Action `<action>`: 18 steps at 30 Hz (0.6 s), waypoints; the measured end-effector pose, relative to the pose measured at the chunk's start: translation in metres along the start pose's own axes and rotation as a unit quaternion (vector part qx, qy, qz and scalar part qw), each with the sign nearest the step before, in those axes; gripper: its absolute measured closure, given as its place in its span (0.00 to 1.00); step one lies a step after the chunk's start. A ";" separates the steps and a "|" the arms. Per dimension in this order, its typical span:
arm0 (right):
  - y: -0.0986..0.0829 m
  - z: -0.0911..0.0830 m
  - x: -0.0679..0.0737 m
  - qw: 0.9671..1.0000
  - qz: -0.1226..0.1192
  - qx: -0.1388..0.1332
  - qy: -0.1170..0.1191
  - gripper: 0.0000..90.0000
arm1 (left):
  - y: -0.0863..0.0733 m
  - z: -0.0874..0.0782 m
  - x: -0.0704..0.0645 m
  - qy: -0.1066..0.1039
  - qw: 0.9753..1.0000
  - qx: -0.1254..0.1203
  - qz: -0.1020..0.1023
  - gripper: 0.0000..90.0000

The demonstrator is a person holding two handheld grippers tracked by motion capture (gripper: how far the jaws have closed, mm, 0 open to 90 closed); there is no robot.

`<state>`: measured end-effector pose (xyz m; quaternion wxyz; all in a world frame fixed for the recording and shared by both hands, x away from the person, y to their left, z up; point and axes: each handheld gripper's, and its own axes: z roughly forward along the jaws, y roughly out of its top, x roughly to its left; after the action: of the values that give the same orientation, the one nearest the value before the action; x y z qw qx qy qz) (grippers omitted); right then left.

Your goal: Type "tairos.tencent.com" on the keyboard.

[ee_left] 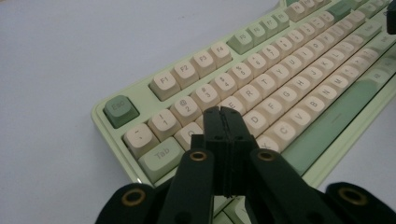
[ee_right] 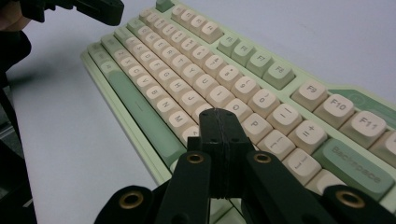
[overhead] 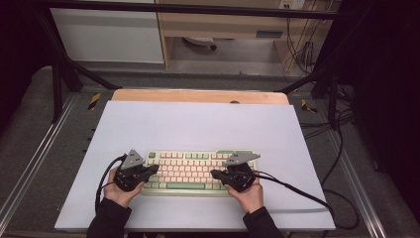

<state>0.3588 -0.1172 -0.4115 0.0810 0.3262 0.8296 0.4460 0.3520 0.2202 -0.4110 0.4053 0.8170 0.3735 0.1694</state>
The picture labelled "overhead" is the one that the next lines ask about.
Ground black floor cables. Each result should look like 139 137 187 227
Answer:
299 82 356 141

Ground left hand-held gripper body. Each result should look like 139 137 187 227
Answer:
113 149 151 192

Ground wooden table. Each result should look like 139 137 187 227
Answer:
111 88 290 106

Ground white cabinet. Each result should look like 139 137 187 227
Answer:
50 7 165 64

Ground white table mat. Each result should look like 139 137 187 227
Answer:
53 100 337 232

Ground aluminium rail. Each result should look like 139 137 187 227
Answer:
329 130 388 238
0 93 79 226

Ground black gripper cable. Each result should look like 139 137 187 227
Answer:
253 170 360 231
94 153 129 213

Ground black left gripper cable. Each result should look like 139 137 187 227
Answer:
94 153 129 213

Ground chair base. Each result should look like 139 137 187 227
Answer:
182 36 218 52

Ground person's right hand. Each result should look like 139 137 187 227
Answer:
224 179 265 214

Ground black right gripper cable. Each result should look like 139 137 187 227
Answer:
253 170 360 231

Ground wall power socket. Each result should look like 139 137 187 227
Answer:
278 0 306 11

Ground yellow black tape marker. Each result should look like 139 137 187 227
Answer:
300 98 319 114
87 92 101 111

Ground wooden desk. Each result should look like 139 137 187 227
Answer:
155 0 342 72

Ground bundle of hanging cables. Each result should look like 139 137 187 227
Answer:
285 14 319 74

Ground green and cream keyboard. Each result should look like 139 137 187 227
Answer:
142 149 258 197

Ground black metal frame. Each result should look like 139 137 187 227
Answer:
31 0 345 131

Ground person's left hand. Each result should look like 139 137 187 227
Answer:
103 167 147 209

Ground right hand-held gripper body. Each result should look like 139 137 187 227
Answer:
223 151 262 193

